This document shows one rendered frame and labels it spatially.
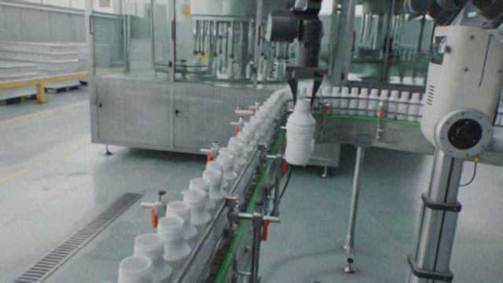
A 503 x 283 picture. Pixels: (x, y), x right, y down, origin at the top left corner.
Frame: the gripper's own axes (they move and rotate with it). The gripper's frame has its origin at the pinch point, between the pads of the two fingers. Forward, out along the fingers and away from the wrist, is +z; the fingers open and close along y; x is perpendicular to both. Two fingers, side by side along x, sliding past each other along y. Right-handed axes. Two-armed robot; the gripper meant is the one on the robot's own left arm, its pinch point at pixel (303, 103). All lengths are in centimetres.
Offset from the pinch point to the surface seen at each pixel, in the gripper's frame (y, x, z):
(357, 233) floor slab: 36, 195, 142
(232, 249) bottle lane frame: -9.9, -26.9, 26.9
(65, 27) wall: -772, 984, 72
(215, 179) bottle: -13.7, -27.7, 11.1
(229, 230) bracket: -10.3, -27.8, 22.0
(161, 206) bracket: -24.8, -28.7, 18.3
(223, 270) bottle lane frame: -9.4, -34.9, 26.4
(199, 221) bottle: -12.6, -40.4, 13.4
